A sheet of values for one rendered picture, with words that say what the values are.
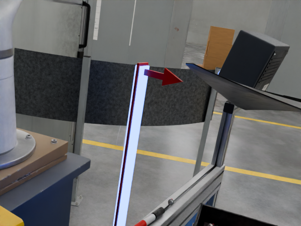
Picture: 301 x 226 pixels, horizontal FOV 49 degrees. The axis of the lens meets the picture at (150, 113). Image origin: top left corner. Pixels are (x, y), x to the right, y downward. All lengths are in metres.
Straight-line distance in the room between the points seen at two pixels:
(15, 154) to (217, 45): 7.86
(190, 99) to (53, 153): 1.73
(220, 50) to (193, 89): 6.09
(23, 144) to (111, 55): 5.81
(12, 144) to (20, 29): 1.52
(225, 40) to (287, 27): 2.29
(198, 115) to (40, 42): 1.19
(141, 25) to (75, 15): 3.96
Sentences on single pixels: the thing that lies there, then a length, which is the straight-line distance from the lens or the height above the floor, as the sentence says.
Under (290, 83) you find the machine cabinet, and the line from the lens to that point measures 6.59.
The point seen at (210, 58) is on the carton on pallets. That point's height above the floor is 0.47.
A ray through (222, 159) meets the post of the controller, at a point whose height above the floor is 0.89.
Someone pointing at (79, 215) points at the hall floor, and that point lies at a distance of 2.21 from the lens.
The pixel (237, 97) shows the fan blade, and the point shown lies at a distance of 0.47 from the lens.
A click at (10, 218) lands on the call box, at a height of 1.07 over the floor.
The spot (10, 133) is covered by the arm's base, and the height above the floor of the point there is 1.01.
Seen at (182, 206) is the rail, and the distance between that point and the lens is 0.78.
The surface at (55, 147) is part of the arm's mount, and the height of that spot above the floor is 0.97.
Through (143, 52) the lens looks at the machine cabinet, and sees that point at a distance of 6.35.
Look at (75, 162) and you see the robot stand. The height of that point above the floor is 0.93.
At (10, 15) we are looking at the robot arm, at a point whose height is 1.22.
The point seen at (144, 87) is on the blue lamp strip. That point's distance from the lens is 0.46.
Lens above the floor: 1.25
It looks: 16 degrees down
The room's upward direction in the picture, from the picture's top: 9 degrees clockwise
